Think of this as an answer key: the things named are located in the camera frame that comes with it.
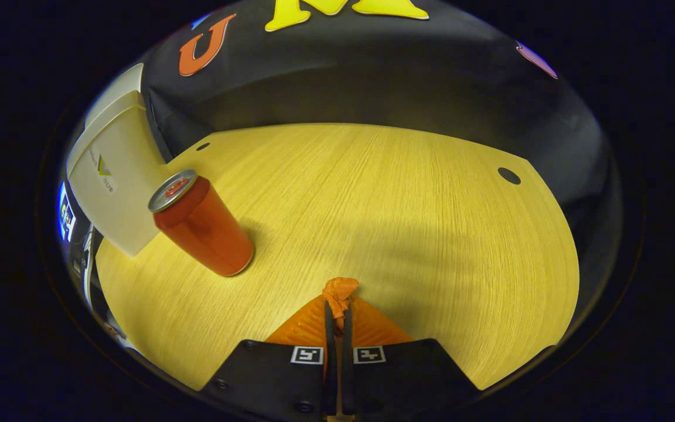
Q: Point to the white desktop garbage bin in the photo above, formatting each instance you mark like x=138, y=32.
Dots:
x=118, y=187

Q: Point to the computer monitor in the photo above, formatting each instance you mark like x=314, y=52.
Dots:
x=67, y=214

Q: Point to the red pop can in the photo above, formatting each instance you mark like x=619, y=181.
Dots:
x=208, y=231

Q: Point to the orange paper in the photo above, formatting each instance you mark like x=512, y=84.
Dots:
x=340, y=290

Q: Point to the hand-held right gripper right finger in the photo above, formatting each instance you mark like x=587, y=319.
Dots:
x=402, y=375

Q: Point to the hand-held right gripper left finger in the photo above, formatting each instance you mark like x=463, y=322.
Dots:
x=273, y=375

